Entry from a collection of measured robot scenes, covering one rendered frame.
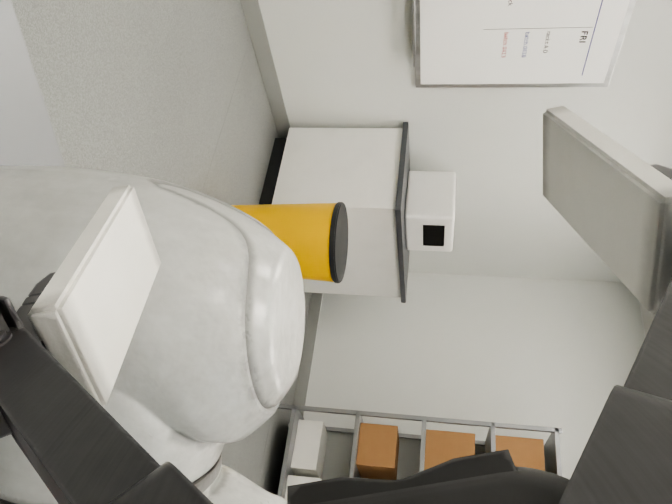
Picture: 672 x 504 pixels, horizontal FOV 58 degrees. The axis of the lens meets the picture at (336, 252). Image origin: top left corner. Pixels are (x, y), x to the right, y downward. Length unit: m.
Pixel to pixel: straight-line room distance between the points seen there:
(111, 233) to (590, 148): 0.13
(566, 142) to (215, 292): 0.20
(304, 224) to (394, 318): 2.57
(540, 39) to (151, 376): 3.43
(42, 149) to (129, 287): 0.44
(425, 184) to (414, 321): 1.62
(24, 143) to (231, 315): 0.32
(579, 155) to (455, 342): 5.08
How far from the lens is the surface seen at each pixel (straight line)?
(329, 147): 4.00
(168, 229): 0.34
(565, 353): 5.34
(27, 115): 0.59
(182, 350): 0.32
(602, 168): 0.17
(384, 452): 4.48
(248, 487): 0.44
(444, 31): 3.58
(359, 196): 3.71
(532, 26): 3.59
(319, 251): 2.88
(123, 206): 0.19
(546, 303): 5.51
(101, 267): 0.17
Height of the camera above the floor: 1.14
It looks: 10 degrees down
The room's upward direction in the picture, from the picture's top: 92 degrees clockwise
